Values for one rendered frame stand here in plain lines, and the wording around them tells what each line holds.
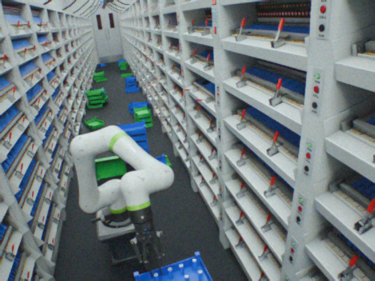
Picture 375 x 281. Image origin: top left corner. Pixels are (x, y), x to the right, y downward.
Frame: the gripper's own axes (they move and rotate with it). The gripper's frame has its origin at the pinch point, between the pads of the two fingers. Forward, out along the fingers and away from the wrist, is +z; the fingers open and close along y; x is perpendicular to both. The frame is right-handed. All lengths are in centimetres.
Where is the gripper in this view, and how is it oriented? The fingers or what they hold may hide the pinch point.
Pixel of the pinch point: (154, 267)
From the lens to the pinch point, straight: 117.1
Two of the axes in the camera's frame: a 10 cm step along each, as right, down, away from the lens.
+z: 2.1, 9.8, 0.3
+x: 3.0, -0.4, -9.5
